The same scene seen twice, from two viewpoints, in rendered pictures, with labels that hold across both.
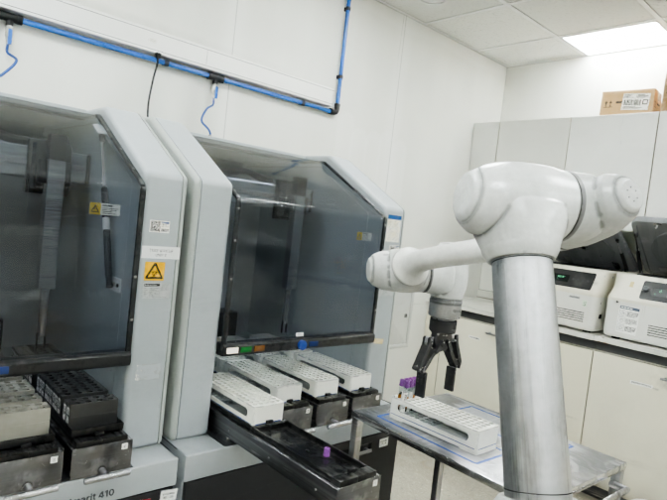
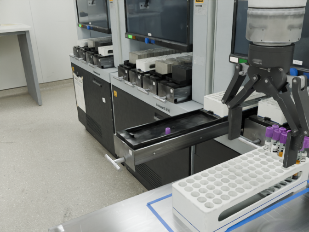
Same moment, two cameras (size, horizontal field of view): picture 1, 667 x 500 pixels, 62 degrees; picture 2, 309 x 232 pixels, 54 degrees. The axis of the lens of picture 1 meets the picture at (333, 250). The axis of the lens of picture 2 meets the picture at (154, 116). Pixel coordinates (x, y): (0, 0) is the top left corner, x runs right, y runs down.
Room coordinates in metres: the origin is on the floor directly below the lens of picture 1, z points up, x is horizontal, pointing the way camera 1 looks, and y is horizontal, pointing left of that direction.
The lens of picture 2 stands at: (1.44, -0.89, 1.22)
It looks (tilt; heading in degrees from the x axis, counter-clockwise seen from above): 22 degrees down; 101
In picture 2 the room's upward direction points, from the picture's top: 2 degrees counter-clockwise
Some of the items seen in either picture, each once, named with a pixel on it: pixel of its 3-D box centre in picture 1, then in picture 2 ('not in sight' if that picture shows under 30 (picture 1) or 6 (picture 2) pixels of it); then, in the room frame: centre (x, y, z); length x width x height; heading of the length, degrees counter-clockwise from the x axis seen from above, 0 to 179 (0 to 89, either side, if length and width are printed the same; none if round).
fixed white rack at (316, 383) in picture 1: (298, 376); not in sight; (1.84, 0.07, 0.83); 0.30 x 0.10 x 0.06; 42
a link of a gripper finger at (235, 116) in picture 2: (421, 384); (235, 123); (1.49, -0.28, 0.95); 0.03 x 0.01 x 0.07; 43
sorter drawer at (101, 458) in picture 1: (60, 409); (216, 79); (1.46, 0.68, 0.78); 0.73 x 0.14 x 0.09; 42
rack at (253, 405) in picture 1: (238, 398); (242, 99); (1.55, 0.22, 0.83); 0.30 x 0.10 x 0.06; 42
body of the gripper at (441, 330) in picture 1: (441, 334); (268, 68); (1.54, -0.33, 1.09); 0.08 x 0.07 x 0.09; 133
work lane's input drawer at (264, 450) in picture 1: (273, 439); (204, 124); (1.42, 0.10, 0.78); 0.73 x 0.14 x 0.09; 42
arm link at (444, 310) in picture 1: (445, 309); (273, 26); (1.54, -0.33, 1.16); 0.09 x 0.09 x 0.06
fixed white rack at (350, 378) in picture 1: (332, 371); not in sight; (1.94, -0.04, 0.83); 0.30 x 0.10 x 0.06; 42
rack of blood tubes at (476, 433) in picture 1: (441, 420); (244, 184); (1.51, -0.35, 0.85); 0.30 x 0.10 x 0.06; 43
